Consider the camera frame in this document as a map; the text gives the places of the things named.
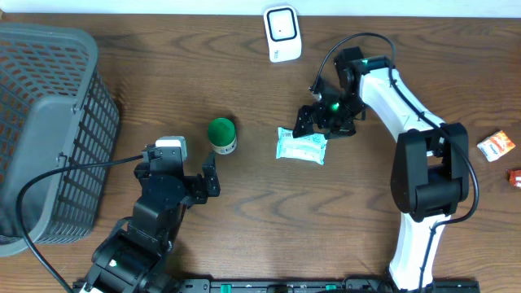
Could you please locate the red snack package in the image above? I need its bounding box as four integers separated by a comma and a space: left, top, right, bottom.
507, 169, 521, 188

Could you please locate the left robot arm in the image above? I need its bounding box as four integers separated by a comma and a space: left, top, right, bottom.
72, 145, 221, 293

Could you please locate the green lid white jar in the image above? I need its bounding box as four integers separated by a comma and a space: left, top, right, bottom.
208, 117, 237, 155

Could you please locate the teal wet wipes pack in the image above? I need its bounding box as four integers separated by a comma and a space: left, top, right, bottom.
276, 127, 327, 165

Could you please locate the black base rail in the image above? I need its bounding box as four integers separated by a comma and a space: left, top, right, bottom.
174, 278, 482, 293

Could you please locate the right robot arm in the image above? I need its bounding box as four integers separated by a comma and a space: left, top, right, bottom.
292, 47, 475, 292

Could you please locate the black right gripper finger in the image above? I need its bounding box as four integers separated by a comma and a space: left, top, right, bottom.
325, 129, 357, 140
292, 105, 314, 138

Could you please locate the white barcode scanner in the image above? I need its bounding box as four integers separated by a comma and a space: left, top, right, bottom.
263, 5, 302, 63

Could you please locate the grey plastic mesh basket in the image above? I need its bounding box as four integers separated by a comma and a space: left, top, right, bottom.
1, 23, 120, 256

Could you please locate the orange tissue pack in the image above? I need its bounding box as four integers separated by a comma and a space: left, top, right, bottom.
477, 130, 515, 162

